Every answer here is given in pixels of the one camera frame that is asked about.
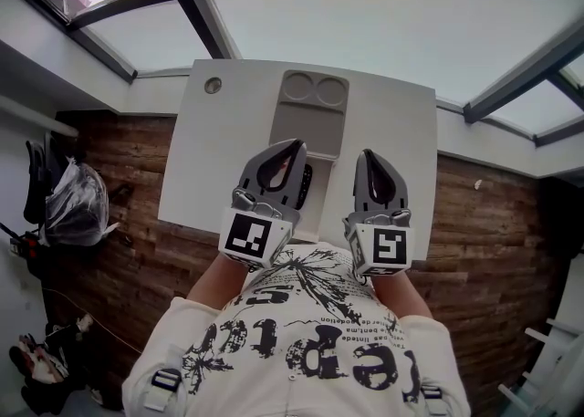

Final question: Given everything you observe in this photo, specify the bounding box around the grey window frame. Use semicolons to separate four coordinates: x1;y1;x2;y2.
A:
463;17;584;148

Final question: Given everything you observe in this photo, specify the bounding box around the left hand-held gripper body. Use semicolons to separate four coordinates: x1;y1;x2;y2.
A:
217;186;303;269

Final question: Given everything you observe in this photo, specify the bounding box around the white table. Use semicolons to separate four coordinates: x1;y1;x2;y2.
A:
157;58;438;271

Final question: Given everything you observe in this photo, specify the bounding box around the clear plastic bag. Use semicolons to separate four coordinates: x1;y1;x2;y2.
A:
43;156;121;248

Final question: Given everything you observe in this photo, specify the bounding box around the person's right forearm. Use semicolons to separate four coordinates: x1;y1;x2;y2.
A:
371;270;434;321

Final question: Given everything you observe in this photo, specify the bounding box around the small black object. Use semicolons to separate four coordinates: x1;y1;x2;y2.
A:
295;162;315;212

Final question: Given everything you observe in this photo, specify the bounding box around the white metal rack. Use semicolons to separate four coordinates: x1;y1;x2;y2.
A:
496;314;584;417

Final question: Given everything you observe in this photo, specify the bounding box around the grey and orange device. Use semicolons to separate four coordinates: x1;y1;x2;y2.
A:
8;226;41;262

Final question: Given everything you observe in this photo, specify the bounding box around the person's left forearm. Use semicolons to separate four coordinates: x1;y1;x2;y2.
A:
186;252;257;312

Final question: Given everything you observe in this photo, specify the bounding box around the person's white printed shirt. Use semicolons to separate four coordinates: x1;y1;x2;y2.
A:
121;244;471;417

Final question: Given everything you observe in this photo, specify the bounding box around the grey tray organizer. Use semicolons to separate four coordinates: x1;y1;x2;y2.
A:
268;68;351;244

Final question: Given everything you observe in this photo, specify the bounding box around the black office chair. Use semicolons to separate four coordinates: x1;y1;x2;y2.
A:
22;130;134;235

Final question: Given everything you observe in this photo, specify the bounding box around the grey harness strap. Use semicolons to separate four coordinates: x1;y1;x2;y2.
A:
419;382;451;417
143;368;183;412

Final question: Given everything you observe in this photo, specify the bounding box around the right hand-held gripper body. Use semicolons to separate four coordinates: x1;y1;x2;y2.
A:
342;206;415;277

